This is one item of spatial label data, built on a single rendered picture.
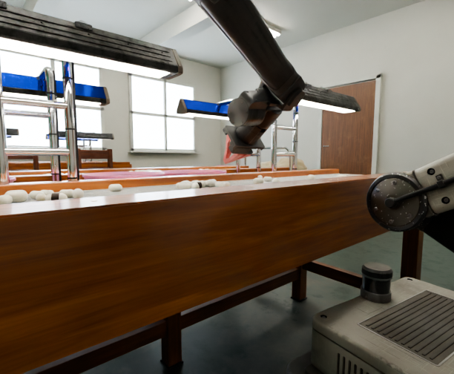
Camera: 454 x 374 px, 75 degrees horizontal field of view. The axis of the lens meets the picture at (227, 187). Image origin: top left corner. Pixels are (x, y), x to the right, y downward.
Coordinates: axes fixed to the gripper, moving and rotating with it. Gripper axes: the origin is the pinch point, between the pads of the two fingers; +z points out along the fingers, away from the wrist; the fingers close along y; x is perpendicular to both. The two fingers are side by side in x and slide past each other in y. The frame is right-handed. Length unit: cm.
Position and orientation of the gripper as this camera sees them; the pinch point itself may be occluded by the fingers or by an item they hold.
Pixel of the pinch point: (226, 159)
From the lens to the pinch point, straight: 78.0
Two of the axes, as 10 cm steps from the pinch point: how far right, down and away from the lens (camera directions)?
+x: 4.1, 8.2, -4.0
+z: -5.2, 5.7, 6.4
